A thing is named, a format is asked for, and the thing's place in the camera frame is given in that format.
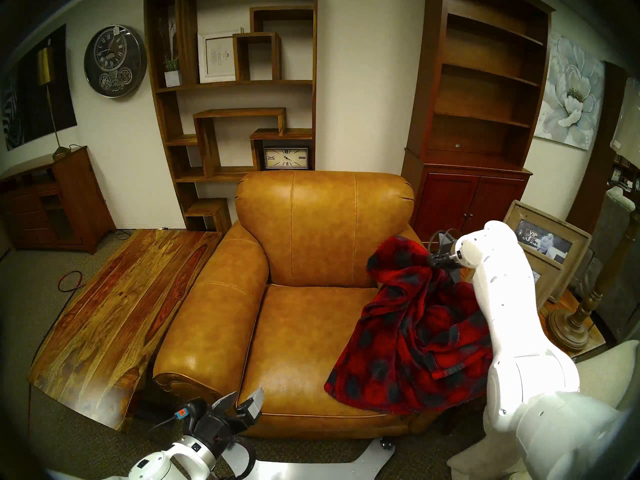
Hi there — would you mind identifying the small potted plant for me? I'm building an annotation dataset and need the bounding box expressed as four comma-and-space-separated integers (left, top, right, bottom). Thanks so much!
159, 19, 183, 88

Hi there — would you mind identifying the black zebra wall art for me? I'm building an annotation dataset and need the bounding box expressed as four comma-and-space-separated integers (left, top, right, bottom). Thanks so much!
0, 24, 78, 152

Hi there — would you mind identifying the brass pole lamp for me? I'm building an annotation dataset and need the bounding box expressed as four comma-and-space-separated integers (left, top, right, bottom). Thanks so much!
37, 46, 72, 161

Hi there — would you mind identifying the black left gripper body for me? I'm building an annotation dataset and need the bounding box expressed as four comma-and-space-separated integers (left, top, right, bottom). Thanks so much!
182, 398, 251, 457

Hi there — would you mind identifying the red plaid fleece blanket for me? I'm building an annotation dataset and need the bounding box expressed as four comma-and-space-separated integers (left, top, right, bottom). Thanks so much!
324, 235, 496, 416

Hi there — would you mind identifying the dark wooden sideboard cabinet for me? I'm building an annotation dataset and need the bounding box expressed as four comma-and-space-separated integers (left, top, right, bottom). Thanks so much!
0, 145, 117, 255

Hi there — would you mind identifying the tan leather armchair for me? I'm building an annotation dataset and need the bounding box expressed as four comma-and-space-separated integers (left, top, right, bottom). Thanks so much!
152, 170, 493, 440

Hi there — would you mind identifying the white flower canvas painting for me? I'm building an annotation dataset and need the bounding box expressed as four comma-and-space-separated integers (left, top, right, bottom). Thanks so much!
534, 32, 606, 151

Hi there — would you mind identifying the round gear wall clock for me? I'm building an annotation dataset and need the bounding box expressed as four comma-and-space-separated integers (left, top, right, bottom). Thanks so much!
83, 25, 147, 99

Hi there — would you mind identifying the white framed certificate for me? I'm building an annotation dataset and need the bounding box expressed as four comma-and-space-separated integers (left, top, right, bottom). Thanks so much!
197, 29, 243, 84

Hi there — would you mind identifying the rectangular mantel clock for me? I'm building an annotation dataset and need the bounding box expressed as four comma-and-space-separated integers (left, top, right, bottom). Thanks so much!
263, 145, 310, 171

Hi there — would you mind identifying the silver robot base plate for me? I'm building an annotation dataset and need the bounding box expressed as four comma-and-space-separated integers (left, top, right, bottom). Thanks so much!
220, 436, 396, 480

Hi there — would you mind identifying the turned wooden lamp base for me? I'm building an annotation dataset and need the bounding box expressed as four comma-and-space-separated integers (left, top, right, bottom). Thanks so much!
547, 219, 640, 352

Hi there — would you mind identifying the grey upholstered chair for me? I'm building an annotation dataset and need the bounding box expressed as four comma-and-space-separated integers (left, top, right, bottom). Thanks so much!
575, 186, 640, 342

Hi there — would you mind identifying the dark cherry hutch bookcase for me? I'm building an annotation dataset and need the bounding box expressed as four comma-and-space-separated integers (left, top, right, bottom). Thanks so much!
400, 0, 556, 242

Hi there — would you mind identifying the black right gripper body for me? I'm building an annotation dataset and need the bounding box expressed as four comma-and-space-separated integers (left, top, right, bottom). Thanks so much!
427, 234, 471, 284

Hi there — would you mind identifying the red floor cable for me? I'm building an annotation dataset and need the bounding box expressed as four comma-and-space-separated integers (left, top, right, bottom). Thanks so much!
57, 270, 87, 294

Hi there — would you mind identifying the small grey wooden picture frame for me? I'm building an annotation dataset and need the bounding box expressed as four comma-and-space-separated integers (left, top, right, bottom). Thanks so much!
524, 249, 565, 311

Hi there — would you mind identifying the open asymmetrical wooden shelf unit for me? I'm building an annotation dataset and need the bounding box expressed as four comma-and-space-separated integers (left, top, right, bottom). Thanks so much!
143, 0, 319, 235

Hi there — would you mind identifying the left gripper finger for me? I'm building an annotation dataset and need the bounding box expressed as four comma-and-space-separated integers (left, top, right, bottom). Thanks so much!
236, 388, 264, 425
212, 391, 239, 417

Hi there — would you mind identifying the rustic wooden coffee table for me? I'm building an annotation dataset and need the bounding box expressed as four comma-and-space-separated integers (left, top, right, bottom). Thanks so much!
27, 228, 223, 432

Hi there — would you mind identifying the large grey wooden picture frame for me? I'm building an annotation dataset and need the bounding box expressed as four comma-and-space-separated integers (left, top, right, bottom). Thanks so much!
502, 200, 592, 305

